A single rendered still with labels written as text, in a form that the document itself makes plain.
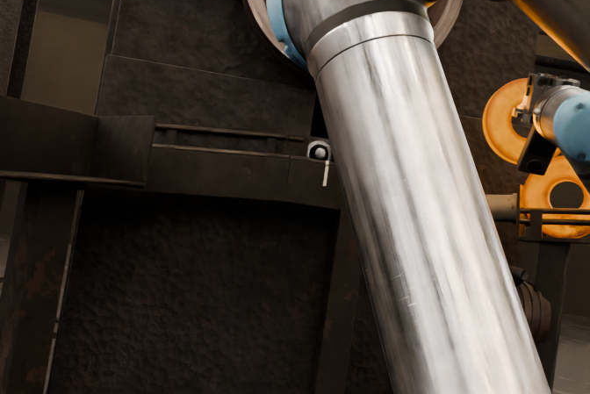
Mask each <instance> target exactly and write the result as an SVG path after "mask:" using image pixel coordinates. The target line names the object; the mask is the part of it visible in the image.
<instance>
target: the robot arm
mask: <svg viewBox="0 0 590 394"><path fill-rule="evenodd" d="M437 1H438V0H266V5H267V12H268V17H269V21H270V25H271V28H272V31H273V32H274V35H275V37H276V39H277V41H278V42H281V41H282V42H283V43H284V46H285V49H284V52H285V53H286V54H287V55H288V57H289V58H290V59H291V60H292V61H293V62H294V63H295V64H296V65H298V66H299V67H300V68H302V69H304V70H305V71H306V72H309V73H310V74H311V76H312V77H313V79H314V82H315V86H316V89H317V93H318V96H319V100H320V106H321V109H322V113H323V117H324V120H325V124H326V128H327V134H328V137H329V141H330V145H331V148H332V152H333V156H334V159H335V166H336V168H337V172H338V176H339V179H340V183H341V186H342V193H343V196H344V200H345V204H346V207H347V211H348V215H349V221H350V224H351V228H352V232H353V235H354V239H355V242H356V248H357V252H358V255H359V259H360V262H361V266H362V270H363V276H364V280H365V283H366V287H367V291H368V294H369V298H370V301H371V308H372V311H373V314H374V318H375V321H376V325H377V329H378V335H379V339H380V342H381V346H382V349H383V353H384V357H385V363H386V367H387V370H388V374H389V377H390V381H391V385H392V390H393V394H551V392H550V387H549V385H548V382H547V379H546V376H545V374H544V371H543V366H542V363H541V361H540V358H539V355H538V353H537V350H536V345H535V343H534V341H533V338H532V335H531V332H530V330H529V325H528V322H527V320H526V317H525V314H524V311H523V309H522V304H521V301H520V299H519V296H518V293H517V290H516V288H515V285H514V280H513V277H512V275H511V272H510V269H509V266H508V264H507V259H506V256H505V254H504V251H503V248H502V245H501V243H500V238H499V235H498V233H497V230H496V227H495V224H494V222H493V217H492V214H491V212H490V209H489V206H488V203H487V201H486V196H485V193H484V191H483V188H482V185H481V182H480V180H479V177H478V172H477V170H476V167H475V164H474V161H473V159H472V157H471V152H470V149H469V147H468V144H467V141H466V138H465V136H464V131H463V128H462V126H461V123H460V120H459V117H458V115H457V110H456V107H455V105H454V102H453V99H452V96H451V94H450V89H449V86H448V84H447V81H446V78H445V75H444V73H443V68H442V65H441V62H440V60H439V57H438V54H437V51H436V49H435V44H434V41H433V39H434V33H433V29H432V26H431V24H430V21H429V18H428V14H427V8H428V7H429V6H431V5H432V4H434V3H435V2H437ZM489 1H493V2H506V1H511V2H513V3H514V4H515V5H516V6H517V7H518V8H519V9H520V10H521V11H523V12H524V13H525V14H526V15H527V16H528V17H529V18H530V19H532V20H533V21H534V22H535V23H536V24H537V25H538V26H539V27H540V28H542V29H543V30H544V31H545V32H546V33H547V34H548V35H549V36H550V37H552V38H553V39H554V40H555V41H556V42H557V43H558V44H559V45H560V46H561V47H562V48H563V49H564V50H565V51H566V52H567V53H568V54H570V55H571V56H572V57H573V58H574V59H575V60H576V61H577V62H578V63H580V64H581V65H582V66H583V67H584V68H585V69H586V70H587V71H588V72H590V0H489ZM565 78H566V76H562V77H556V76H555V75H549V74H547V73H546V74H540V73H537V75H535V74H532V73H529V77H528V80H527V85H526V86H527V87H526V90H525V94H524V98H523V101H522V103H521V104H519V105H518V106H517V108H514V110H513V114H512V116H513V117H516V118H521V122H524V123H527V124H531V125H532V128H531V130H530V132H529V136H528V138H527V140H526V142H525V144H524V147H523V149H522V152H521V154H520V156H519V159H518V161H517V168H518V170H519V171H521V172H526V173H530V174H535V175H540V176H544V175H545V173H546V171H547V168H548V167H549V165H550V162H551V160H552V158H553V156H554V153H555V152H556V150H557V148H559V150H560V151H561V153H562V154H563V156H564V157H565V158H566V160H567V161H568V163H569V164H570V166H571V167H572V169H573V171H574V172H575V173H576V175H577V176H578V178H579V179H580V181H581V182H582V184H583V185H584V187H585V188H586V190H587V192H588V193H589V195H590V91H587V90H583V89H580V88H579V85H580V83H579V81H576V80H573V79H569V80H567V79H565Z"/></svg>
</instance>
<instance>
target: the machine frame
mask: <svg viewBox="0 0 590 394"><path fill-rule="evenodd" d="M538 34H539V26H538V25H537V24H536V23H535V22H534V21H533V20H532V19H530V18H529V17H528V16H527V15H526V14H525V13H524V12H523V11H521V10H520V9H519V8H518V7H517V6H516V5H515V4H514V3H513V2H511V1H506V2H493V1H489V0H463V2H462V6H461V9H460V12H459V14H458V16H457V20H456V22H455V24H454V25H453V27H452V29H451V31H450V33H449V34H448V36H447V37H446V39H445V40H444V41H443V43H442V44H441V45H440V46H439V47H438V48H437V49H436V51H437V54H438V57H439V60H440V62H441V65H442V70H443V73H444V75H445V78H446V81H447V84H448V86H449V89H450V94H451V96H452V99H453V102H454V105H455V107H456V110H457V115H458V117H459V120H460V123H461V126H462V128H463V131H464V136H465V138H466V141H467V144H468V147H469V149H470V152H471V157H472V159H473V161H474V164H475V167H476V170H477V172H478V177H479V180H480V182H481V185H482V188H483V191H484V193H485V195H513V194H514V193H517V183H519V184H521V185H522V186H524V184H525V182H526V180H527V178H528V177H529V175H530V173H526V172H521V171H519V170H518V168H517V164H513V163H511V162H509V161H506V160H504V159H502V158H501V157H499V156H498V155H497V154H496V153H495V152H494V151H493V150H492V149H491V147H490V146H489V144H488V143H487V141H486V137H485V135H484V131H483V125H482V120H483V114H484V110H485V107H486V104H487V103H488V101H489V99H490V98H491V97H492V95H493V94H494V93H495V92H496V91H497V90H499V89H500V88H501V87H502V86H504V85H505V84H507V83H509V82H512V81H514V80H518V79H522V78H528V77H529V73H532V74H534V67H535V61H536V48H537V41H538ZM93 116H97V117H128V116H157V119H156V123H157V124H168V125H188V126H198V127H209V128H219V129H230V130H241V131H251V132H261V133H282V134H286V137H285V140H278V139H276V144H275V154H288V155H289V162H290V156H291V155H296V156H301V157H307V151H308V145H309V140H310V136H314V137H320V138H325V139H329V137H328V134H327V128H326V124H325V120H324V117H323V113H322V109H321V106H320V100H319V96H318V93H317V89H316V86H315V82H313V81H311V80H308V79H306V78H305V77H303V76H301V75H298V74H296V73H295V72H293V71H292V70H290V69H288V68H287V67H286V66H285V65H284V64H282V63H281V62H280V61H279V60H278V59H276V58H275V57H274V56H273V55H272V54H271V53H270V52H269V50H268V49H267V48H266V47H265V46H264V44H263V43H262V42H261V41H260V40H259V38H258V37H257V35H256V33H255V31H254V29H253V27H252V25H251V24H250V22H249V20H248V16H247V14H246V12H245V9H244V5H243V2H242V0H113V1H112V11H111V16H110V22H109V27H108V33H107V38H106V42H105V48H104V58H103V63H102V68H101V74H100V79H99V84H98V89H97V99H96V104H95V110H94V115H93ZM289 135H295V136H300V137H304V139H303V142H298V141H292V140H289ZM176 146H184V147H204V148H216V149H226V150H237V151H249V152H259V153H266V146H267V138H257V137H246V136H235V135H225V134H214V133H194V132H184V131H176ZM334 220H335V209H329V208H323V207H318V206H311V205H306V204H295V203H289V202H281V201H270V200H257V199H245V198H233V197H209V196H198V195H185V194H173V193H161V192H149V191H137V190H114V189H101V188H90V187H89V188H88V191H86V190H81V192H80V197H79V203H78V207H77V213H76V222H75V228H74V233H73V239H72V244H71V248H70V254H69V259H68V269H67V274H66V280H65V285H64V290H63V295H62V301H61V310H60V316H59V321H58V326H57V332H56V336H55V342H54V351H53V357H52V362H51V368H50V373H49V378H48V383H47V393H44V394H309V389H310V382H311V376H312V370H313V358H314V353H315V347H316V340H317V334H318V328H319V322H320V311H321V305H322V298H323V292H324V286H325V280H326V274H327V263H328V257H329V250H330V244H331V239H332V232H333V226H334ZM344 394H393V390H392V385H391V381H390V377H389V374H388V370H387V367H386V363H385V357H384V353H383V349H382V346H381V342H380V339H379V335H378V329H377V325H376V321H375V318H374V314H373V311H372V308H371V301H370V298H369V294H368V291H367V287H366V283H365V280H364V276H363V270H362V271H361V277H360V283H359V290H358V296H357V302H356V314H355V320H354V326H353V333H352V339H351V345H350V351H349V363H348V369H347V375H346V382H345V388H344Z"/></svg>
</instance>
